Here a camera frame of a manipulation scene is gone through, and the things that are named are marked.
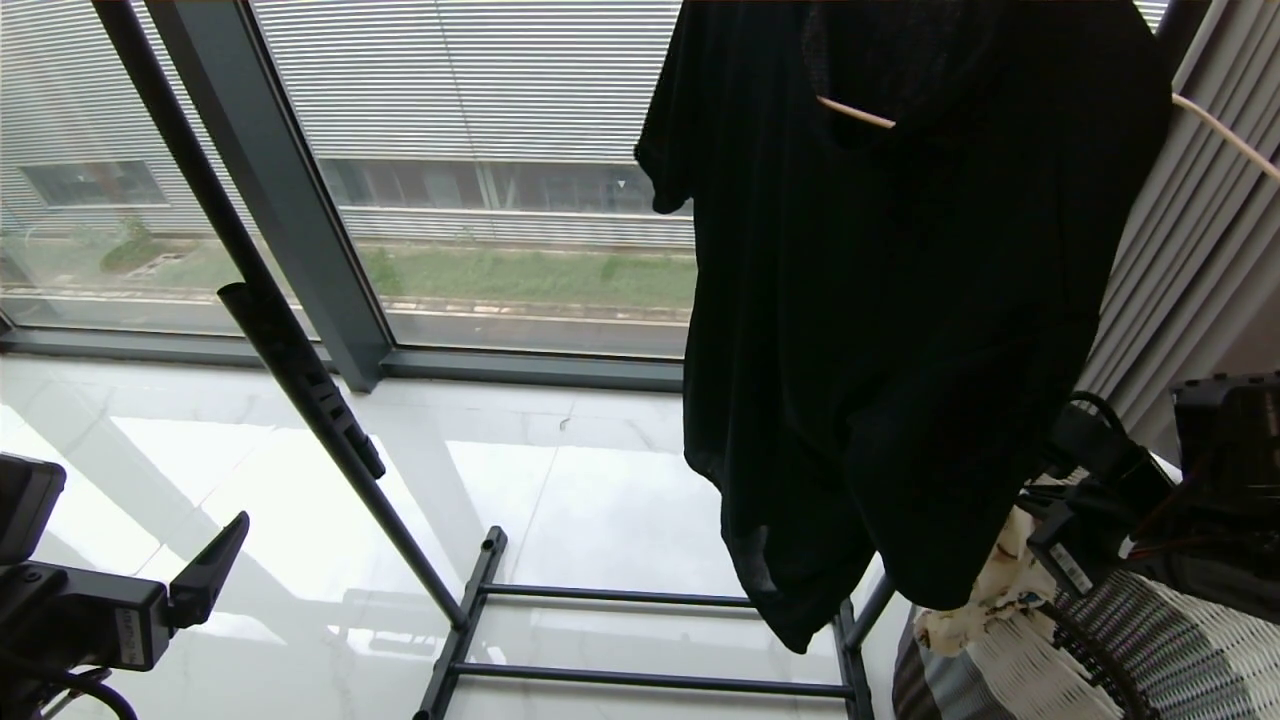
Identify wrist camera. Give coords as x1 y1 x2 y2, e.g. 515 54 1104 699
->
0 452 67 566
1045 392 1177 498

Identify beige curtain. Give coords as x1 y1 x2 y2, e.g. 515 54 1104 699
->
1075 0 1280 451

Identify window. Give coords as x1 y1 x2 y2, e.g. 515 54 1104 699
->
0 0 1171 393

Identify black clothes rack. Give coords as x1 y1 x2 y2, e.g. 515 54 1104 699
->
90 0 1213 720

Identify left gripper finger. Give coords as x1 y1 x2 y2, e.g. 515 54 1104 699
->
166 511 251 632

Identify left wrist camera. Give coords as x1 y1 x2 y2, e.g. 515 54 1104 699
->
0 452 67 566

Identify cream printed garment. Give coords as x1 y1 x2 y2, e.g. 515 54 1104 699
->
915 505 1061 658

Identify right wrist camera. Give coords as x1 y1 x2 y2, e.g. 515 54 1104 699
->
1045 392 1177 498

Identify white laundry basket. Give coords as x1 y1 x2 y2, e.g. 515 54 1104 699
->
893 570 1280 720

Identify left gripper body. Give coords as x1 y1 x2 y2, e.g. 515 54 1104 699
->
0 563 173 674

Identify pink clothes hanger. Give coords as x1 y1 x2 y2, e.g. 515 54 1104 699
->
815 94 898 131
1170 92 1280 184

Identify black garment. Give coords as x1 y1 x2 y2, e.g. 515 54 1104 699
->
635 0 1176 656

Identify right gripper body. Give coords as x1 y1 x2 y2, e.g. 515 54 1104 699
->
1025 490 1133 603

